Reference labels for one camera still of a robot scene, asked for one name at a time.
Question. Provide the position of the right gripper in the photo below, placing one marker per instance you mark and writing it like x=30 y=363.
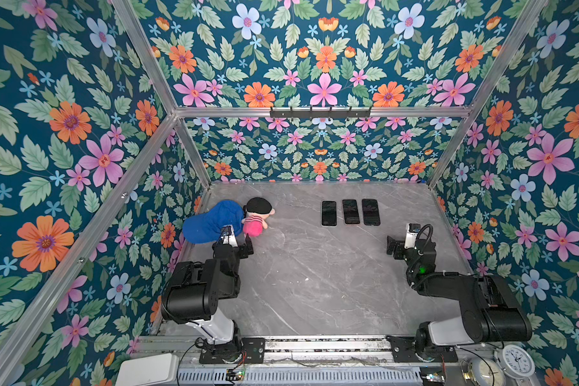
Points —
x=400 y=248

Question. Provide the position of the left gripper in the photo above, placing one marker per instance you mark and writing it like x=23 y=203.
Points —
x=239 y=250

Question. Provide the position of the black phone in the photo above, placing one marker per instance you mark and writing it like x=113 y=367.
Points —
x=351 y=212
x=371 y=214
x=329 y=213

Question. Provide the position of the black phone front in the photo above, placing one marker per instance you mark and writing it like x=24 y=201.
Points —
x=329 y=213

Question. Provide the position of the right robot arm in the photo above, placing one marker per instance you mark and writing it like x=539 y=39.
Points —
x=489 y=311

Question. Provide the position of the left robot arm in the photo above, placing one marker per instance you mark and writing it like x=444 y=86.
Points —
x=195 y=289

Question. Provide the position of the doll with black hair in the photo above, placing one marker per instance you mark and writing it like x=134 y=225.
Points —
x=256 y=212

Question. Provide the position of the white box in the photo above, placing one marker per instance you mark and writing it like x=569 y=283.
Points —
x=152 y=370

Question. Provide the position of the brass alarm clock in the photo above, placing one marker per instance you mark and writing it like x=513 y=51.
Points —
x=483 y=372

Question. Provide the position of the white clock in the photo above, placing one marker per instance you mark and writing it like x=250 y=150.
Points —
x=515 y=361

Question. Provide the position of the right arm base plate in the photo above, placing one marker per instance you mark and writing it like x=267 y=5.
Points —
x=407 y=350

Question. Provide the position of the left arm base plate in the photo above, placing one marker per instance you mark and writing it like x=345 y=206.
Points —
x=241 y=351

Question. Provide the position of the metal hook rail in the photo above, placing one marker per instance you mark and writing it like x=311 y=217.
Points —
x=325 y=112

